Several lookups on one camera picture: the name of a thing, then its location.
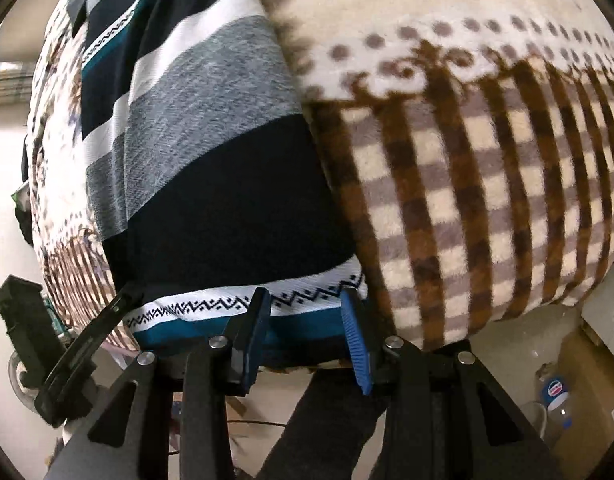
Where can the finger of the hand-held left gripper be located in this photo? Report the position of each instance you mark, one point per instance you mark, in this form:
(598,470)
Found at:
(24,320)
(82,355)

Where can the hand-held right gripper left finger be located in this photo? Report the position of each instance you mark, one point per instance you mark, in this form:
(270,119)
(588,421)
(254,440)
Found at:
(257,320)

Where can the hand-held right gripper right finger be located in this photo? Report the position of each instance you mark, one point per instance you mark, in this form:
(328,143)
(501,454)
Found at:
(357,340)

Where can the striped knit sweater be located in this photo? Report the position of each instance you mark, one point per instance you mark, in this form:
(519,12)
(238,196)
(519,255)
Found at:
(212,185)

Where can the plastic bottle blue label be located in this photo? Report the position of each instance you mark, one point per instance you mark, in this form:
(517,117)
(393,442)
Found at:
(557,395)

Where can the floral checked blanket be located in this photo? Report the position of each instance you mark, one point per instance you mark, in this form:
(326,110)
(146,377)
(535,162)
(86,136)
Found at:
(487,160)

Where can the large cardboard box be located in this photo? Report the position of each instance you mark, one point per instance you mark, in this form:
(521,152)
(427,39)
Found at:
(597,390)

